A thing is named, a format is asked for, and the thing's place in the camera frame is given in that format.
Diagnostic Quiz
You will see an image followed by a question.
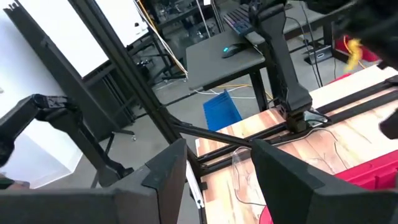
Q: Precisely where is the black device on desk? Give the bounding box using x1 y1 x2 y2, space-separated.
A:
223 3 261 35

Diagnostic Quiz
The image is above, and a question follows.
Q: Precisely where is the red clamp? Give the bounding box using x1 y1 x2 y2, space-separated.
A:
328 72 354 84

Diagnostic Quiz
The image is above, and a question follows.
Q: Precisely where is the large red plastic bin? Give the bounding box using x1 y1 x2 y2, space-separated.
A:
258 150 398 224

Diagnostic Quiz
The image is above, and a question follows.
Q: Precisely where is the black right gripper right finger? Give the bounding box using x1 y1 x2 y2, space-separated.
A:
251 139 398 224

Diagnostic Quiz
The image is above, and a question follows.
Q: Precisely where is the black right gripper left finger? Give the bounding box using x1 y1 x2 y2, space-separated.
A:
0 139 187 224

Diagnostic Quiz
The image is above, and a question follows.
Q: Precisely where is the blue plastic bin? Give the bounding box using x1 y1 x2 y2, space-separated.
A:
202 89 243 132

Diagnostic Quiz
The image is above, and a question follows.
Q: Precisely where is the silver metal bracket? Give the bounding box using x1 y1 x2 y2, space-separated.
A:
185 160 206 210

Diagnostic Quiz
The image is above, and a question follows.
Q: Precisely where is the white floor cable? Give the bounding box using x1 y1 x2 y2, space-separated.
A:
193 83 259 100

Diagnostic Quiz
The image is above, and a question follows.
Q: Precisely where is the small red basket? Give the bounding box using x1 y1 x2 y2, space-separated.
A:
335 34 381 63

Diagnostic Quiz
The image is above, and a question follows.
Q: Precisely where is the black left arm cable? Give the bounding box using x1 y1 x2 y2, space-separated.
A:
267 126 351 170

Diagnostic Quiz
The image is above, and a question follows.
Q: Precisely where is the thin black desk cable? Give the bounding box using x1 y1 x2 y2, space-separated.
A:
285 0 326 88

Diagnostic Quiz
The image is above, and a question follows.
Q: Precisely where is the grey floor box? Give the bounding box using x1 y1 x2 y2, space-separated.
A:
303 44 334 65

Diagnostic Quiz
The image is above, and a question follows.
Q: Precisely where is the black background table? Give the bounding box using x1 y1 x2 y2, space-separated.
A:
146 0 224 82

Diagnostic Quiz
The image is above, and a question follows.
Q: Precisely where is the black computer mouse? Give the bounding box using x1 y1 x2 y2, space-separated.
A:
221 43 249 59

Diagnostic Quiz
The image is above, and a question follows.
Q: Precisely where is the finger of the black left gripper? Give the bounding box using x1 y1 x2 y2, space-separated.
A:
378 107 398 140

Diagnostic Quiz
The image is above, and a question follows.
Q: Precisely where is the yellow cable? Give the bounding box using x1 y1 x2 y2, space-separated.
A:
135 0 190 79

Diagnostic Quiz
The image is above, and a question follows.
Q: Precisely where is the grey desk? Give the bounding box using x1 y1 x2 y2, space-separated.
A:
185 6 343 113

